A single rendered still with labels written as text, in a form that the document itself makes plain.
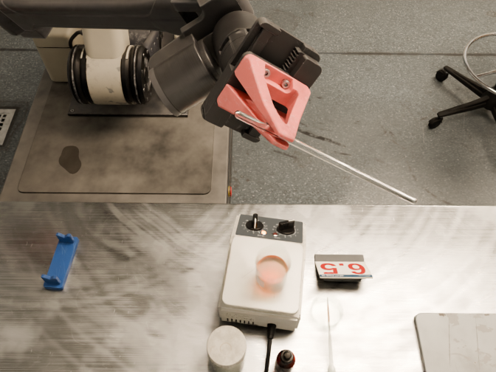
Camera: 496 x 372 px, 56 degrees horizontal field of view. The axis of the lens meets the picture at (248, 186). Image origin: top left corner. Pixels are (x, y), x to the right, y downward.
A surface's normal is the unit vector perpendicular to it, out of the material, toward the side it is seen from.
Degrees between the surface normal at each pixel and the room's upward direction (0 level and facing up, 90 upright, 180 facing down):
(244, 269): 0
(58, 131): 0
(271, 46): 73
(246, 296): 0
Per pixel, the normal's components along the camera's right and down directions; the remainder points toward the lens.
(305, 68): 0.18, 0.63
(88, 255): 0.01, -0.55
